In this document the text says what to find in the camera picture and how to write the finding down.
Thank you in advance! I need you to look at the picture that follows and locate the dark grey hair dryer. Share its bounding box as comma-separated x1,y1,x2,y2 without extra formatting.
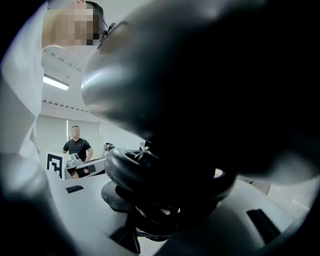
80,0,320,242

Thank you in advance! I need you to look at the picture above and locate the white ceiling light bar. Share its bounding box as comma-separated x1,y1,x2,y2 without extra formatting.
42,74,70,91

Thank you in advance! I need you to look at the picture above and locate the person's head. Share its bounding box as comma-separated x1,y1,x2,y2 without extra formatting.
41,0,105,50

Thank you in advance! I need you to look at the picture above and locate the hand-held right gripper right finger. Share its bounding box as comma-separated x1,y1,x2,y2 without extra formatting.
154,178,296,256

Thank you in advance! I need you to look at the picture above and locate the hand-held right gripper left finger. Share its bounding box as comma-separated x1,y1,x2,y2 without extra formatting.
46,169,140,256

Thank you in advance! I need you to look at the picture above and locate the person's white shirt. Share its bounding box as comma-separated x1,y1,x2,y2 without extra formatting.
0,2,50,163

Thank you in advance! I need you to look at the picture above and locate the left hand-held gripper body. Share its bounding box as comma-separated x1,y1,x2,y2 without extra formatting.
45,150,82,180

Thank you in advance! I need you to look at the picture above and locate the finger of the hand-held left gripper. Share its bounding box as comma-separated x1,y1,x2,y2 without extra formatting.
79,157,106,176

